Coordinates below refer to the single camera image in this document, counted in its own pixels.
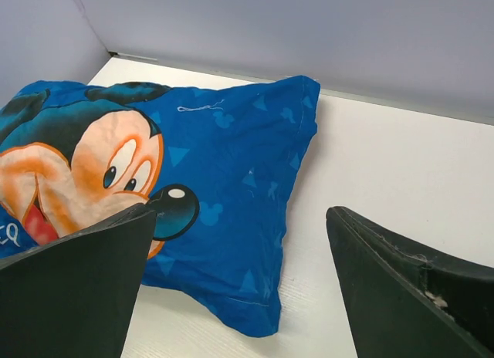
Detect blue yellow Mickey pillowcase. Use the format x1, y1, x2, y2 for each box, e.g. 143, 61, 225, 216
1, 76, 320, 338

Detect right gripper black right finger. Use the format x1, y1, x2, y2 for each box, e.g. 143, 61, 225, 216
326, 206, 493, 357

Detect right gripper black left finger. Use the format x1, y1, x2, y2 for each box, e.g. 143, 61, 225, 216
1, 204, 156, 357

